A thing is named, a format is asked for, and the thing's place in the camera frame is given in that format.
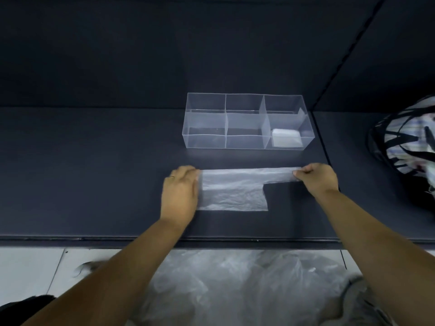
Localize person's left forearm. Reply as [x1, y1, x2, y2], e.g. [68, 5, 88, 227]
[19, 219, 192, 326]

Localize pile of plastic bags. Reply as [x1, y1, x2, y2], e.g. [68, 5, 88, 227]
[135, 249, 351, 326]

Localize black trousers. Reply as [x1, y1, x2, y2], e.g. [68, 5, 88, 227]
[0, 294, 58, 326]

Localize person's right forearm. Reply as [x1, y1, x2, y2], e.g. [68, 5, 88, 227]
[314, 187, 435, 326]

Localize clear three-compartment plastic box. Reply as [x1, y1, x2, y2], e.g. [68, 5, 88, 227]
[182, 92, 316, 152]

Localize person's right hand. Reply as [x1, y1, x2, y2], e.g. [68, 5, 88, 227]
[292, 162, 340, 198]

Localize person's right grey shoe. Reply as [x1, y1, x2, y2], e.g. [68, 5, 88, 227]
[325, 274, 396, 326]

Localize clear plastic bag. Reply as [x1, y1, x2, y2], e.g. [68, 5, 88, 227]
[197, 166, 304, 213]
[271, 128, 304, 149]

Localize black white striped tote bag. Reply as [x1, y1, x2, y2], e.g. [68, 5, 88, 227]
[366, 94, 435, 205]

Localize person's left hand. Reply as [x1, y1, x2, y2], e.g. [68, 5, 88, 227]
[159, 165, 202, 229]

